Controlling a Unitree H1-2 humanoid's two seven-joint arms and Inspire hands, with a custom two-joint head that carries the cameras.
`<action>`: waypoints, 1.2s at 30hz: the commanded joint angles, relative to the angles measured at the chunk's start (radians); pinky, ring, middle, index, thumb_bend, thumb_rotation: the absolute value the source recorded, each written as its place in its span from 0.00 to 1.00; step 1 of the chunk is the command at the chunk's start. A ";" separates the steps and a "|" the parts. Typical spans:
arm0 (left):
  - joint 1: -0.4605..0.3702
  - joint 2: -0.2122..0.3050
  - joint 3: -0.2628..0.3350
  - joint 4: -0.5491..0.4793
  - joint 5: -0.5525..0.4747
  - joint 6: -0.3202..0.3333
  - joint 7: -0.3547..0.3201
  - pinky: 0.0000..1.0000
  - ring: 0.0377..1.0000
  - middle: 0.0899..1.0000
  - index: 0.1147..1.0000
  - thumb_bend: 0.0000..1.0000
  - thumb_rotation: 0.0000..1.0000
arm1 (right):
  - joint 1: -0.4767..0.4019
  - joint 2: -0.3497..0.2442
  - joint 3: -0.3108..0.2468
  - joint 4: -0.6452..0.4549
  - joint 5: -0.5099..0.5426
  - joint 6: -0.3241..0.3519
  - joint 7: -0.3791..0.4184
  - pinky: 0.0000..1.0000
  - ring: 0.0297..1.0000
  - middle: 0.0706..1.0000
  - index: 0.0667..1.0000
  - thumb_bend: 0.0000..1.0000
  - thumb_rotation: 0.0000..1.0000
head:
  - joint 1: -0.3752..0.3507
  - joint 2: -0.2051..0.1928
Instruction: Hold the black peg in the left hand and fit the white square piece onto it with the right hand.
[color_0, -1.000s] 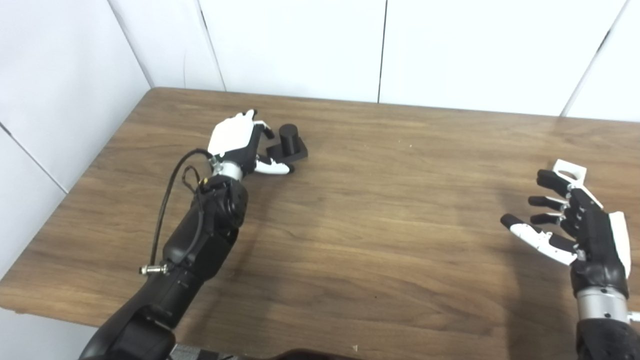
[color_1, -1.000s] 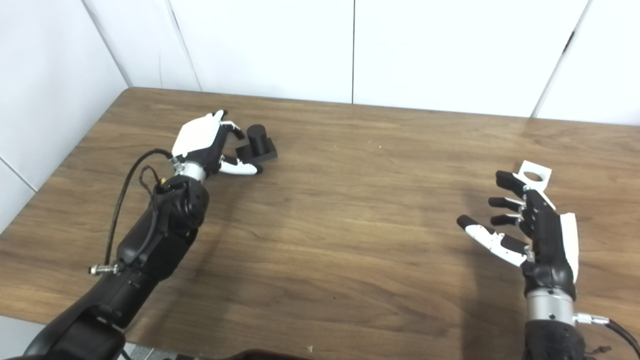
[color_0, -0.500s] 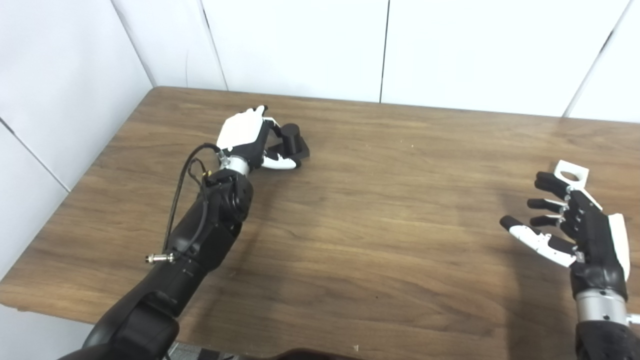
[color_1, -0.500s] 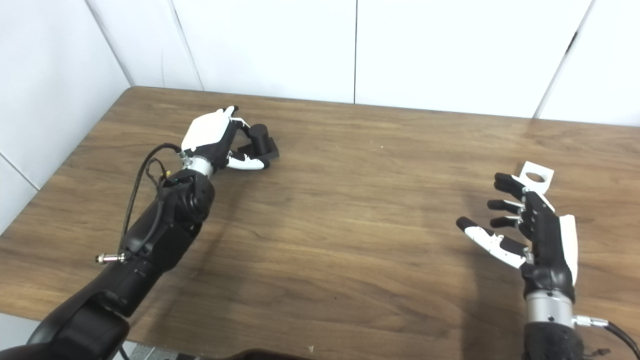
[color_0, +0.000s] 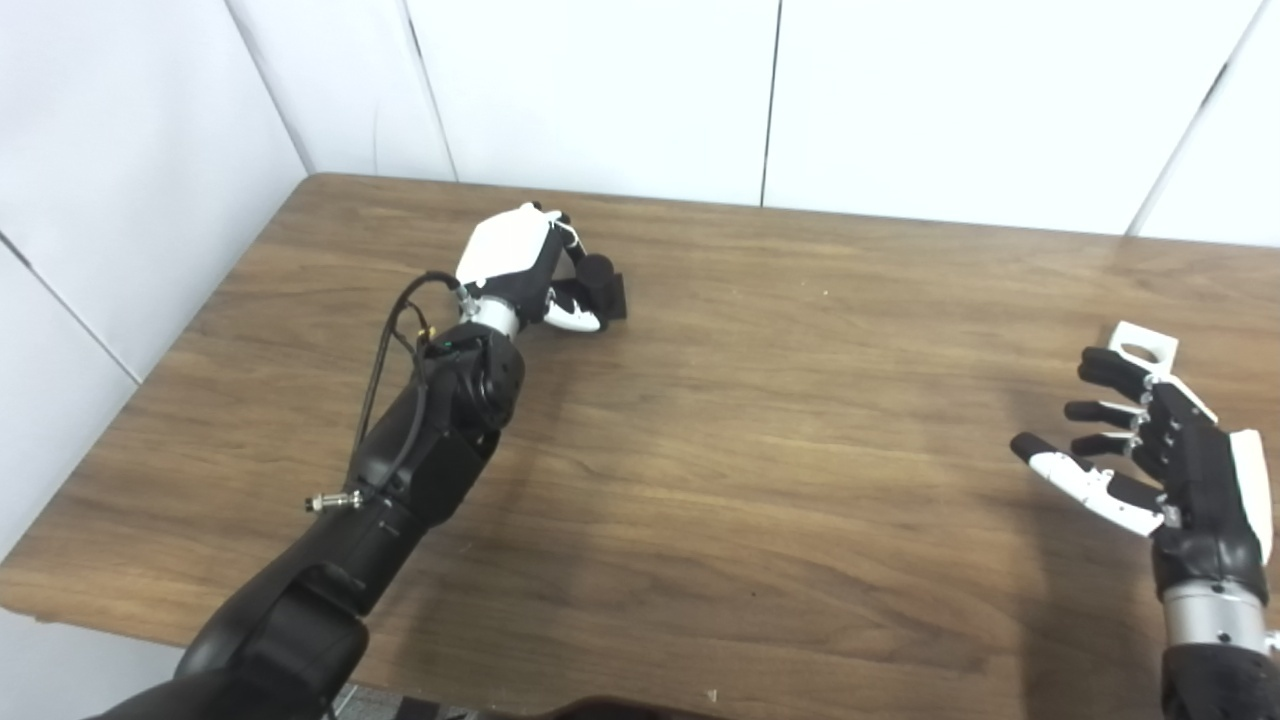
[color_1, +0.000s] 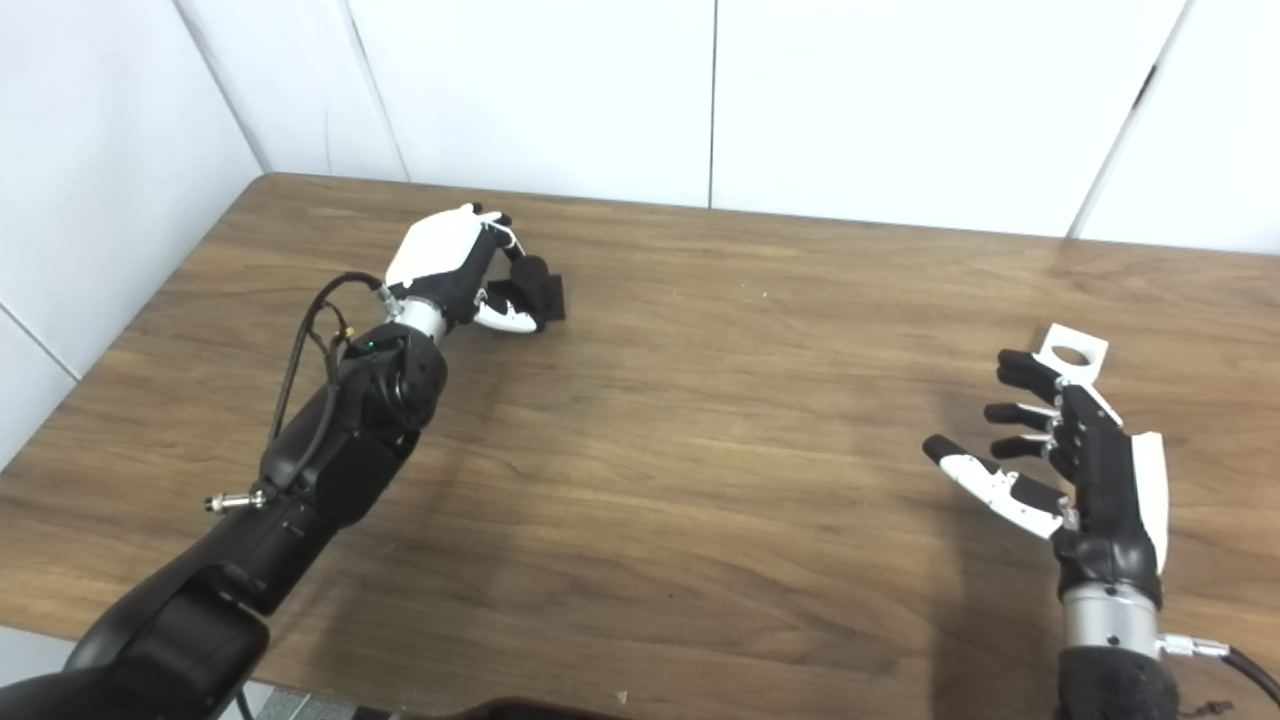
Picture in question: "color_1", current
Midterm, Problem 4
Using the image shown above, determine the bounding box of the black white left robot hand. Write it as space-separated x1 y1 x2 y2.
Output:
383 203 549 336

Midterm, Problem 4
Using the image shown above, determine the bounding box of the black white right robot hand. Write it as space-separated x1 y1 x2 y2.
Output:
922 348 1169 601

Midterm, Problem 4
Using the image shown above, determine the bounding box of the black peg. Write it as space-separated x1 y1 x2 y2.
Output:
487 255 567 331

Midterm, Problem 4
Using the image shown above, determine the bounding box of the white square piece with hole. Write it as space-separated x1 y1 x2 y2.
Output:
1033 323 1109 386

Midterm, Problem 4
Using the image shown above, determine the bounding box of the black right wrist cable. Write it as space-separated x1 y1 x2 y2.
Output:
1158 633 1280 706

